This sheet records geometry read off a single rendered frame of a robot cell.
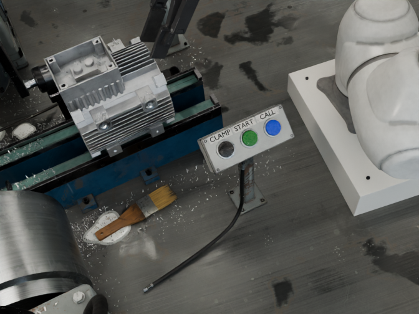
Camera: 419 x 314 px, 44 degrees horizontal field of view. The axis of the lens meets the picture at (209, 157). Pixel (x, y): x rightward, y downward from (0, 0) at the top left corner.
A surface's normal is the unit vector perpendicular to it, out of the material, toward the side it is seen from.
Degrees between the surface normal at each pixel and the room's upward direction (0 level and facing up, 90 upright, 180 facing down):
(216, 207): 0
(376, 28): 41
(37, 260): 35
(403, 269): 0
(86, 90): 90
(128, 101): 0
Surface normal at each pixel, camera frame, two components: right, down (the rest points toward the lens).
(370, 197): 0.30, 0.79
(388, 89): -0.91, -0.09
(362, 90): -0.87, -0.32
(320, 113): -0.14, -0.58
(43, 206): 0.72, -0.63
